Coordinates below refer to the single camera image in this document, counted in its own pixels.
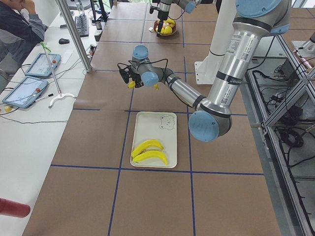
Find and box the near blue teach pendant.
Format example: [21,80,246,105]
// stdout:
[2,76,48,108]

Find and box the far blue teach pendant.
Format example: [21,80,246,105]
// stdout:
[25,53,62,78]

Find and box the person in dark jacket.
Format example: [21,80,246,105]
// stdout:
[0,0,48,65]

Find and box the white grabber stick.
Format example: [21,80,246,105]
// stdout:
[40,41,76,109]

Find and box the cream bear tray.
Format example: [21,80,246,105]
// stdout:
[130,112,177,168]

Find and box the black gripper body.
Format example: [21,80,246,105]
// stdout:
[117,64,142,85]
[150,4,170,22]

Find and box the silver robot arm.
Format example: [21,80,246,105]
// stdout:
[150,0,200,37]
[119,0,291,142]

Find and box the black computer mouse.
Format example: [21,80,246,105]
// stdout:
[59,38,69,45]

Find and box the yellow banana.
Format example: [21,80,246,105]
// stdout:
[133,150,168,165]
[127,81,159,90]
[164,19,176,28]
[131,139,164,158]

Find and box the red bottle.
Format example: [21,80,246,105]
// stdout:
[0,198,31,218]

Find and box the aluminium frame post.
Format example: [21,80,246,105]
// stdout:
[56,0,92,73]

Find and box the brown wicker basket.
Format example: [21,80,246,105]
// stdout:
[153,19,177,36]

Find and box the black keyboard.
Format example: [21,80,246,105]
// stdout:
[74,14,89,37]

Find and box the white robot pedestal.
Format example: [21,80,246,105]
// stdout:
[194,0,236,85]

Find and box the blue teach pendant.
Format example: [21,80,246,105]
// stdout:
[25,53,62,78]
[2,76,48,108]

